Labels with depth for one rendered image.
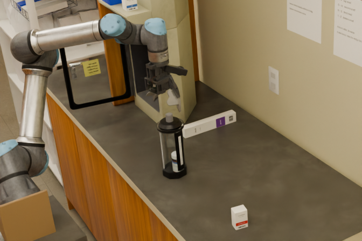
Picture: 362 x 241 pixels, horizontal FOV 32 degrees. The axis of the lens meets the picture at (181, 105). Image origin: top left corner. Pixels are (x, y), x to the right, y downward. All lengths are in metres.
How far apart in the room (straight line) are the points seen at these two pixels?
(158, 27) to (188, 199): 0.66
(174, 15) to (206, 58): 0.61
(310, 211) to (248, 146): 0.51
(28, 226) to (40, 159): 0.28
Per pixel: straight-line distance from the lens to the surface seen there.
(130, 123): 2.97
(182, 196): 2.43
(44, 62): 2.45
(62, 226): 2.38
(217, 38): 3.11
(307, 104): 2.62
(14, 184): 2.28
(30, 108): 2.44
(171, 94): 2.34
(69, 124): 3.38
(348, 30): 2.31
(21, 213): 2.27
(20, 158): 2.33
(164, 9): 2.68
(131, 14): 2.63
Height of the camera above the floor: 2.33
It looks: 27 degrees down
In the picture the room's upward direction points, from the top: 5 degrees counter-clockwise
